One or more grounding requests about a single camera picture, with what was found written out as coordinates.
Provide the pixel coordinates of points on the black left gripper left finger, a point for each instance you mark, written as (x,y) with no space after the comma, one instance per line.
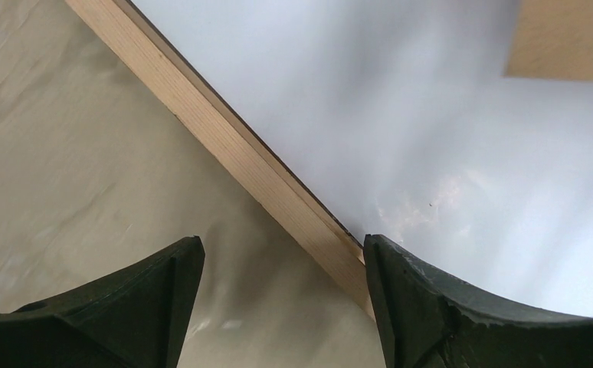
(134,317)

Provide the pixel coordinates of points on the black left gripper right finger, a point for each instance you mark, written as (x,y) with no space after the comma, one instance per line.
(429,318)

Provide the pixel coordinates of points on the wooden picture frame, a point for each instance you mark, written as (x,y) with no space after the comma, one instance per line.
(144,50)

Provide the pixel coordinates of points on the brown backing board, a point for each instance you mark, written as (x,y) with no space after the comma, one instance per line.
(553,40)

